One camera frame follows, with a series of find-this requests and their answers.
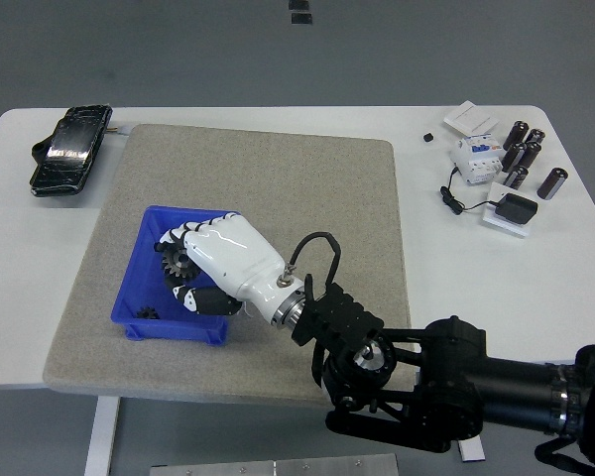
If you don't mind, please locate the silver metal plate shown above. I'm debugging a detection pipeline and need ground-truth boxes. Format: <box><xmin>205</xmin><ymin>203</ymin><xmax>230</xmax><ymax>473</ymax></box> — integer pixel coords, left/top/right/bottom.
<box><xmin>150</xmin><ymin>452</ymin><xmax>399</xmax><ymax>476</ymax></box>

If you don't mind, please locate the grey-brown mat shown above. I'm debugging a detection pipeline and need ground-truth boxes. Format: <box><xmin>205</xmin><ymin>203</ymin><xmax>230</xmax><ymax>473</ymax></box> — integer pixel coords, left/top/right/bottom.
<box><xmin>43</xmin><ymin>123</ymin><xmax>412</xmax><ymax>406</ymax></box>

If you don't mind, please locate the black power adapter with cord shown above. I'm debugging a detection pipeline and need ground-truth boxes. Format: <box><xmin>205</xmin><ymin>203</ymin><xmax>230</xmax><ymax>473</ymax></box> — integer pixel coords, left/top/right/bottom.
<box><xmin>439</xmin><ymin>167</ymin><xmax>538</xmax><ymax>226</ymax></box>

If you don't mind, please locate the black wrapped device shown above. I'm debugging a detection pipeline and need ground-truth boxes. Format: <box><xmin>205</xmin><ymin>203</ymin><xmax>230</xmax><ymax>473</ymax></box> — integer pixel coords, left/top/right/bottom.
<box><xmin>28</xmin><ymin>104</ymin><xmax>114</xmax><ymax>198</ymax></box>

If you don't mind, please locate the large black gear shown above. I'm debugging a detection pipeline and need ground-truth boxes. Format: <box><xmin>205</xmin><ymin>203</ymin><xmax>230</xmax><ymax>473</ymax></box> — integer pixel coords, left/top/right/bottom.
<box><xmin>159</xmin><ymin>246</ymin><xmax>202</xmax><ymax>289</ymax></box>

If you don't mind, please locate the white table leg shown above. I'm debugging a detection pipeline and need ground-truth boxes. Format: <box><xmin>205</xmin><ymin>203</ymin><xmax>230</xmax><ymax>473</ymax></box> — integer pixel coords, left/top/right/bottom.
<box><xmin>457</xmin><ymin>438</ymin><xmax>486</xmax><ymax>462</ymax></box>
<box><xmin>83</xmin><ymin>396</ymin><xmax>123</xmax><ymax>476</ymax></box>

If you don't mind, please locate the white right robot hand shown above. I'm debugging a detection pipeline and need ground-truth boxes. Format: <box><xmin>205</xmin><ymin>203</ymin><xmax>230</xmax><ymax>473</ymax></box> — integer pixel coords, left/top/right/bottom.
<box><xmin>152</xmin><ymin>211</ymin><xmax>304</xmax><ymax>319</ymax></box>

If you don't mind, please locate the blue plastic box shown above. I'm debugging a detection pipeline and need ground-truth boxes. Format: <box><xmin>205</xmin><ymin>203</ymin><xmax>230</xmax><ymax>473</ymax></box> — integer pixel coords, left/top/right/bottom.
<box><xmin>109</xmin><ymin>205</ymin><xmax>247</xmax><ymax>346</ymax></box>

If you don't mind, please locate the white flat plate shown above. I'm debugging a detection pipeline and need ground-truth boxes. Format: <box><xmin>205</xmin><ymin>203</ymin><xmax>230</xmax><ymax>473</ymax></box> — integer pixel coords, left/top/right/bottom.
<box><xmin>480</xmin><ymin>180</ymin><xmax>532</xmax><ymax>239</ymax></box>

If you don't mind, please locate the white circuit breaker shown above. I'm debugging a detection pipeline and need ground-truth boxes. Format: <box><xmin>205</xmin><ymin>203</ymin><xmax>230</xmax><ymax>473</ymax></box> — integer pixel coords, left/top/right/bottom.
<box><xmin>448</xmin><ymin>133</ymin><xmax>505</xmax><ymax>186</ymax></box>

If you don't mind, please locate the white switch panel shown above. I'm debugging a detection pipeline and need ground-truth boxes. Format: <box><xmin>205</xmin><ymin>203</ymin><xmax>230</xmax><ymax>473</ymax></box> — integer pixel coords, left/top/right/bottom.
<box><xmin>443</xmin><ymin>100</ymin><xmax>499</xmax><ymax>138</ymax></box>

